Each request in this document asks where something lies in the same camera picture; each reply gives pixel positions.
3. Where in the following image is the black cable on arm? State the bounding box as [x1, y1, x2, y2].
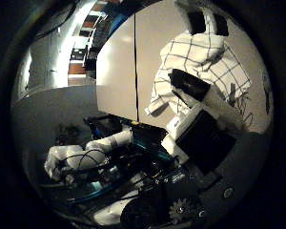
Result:
[58, 148, 110, 175]

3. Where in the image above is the white partition panel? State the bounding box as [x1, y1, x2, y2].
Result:
[11, 84, 101, 154]

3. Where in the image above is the person with dark hair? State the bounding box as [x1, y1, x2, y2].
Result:
[54, 123, 84, 147]

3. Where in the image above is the white cloth with dark grid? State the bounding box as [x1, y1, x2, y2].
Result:
[144, 30, 253, 116]

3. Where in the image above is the shelf rack with orange panels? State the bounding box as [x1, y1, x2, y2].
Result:
[68, 0, 108, 79]

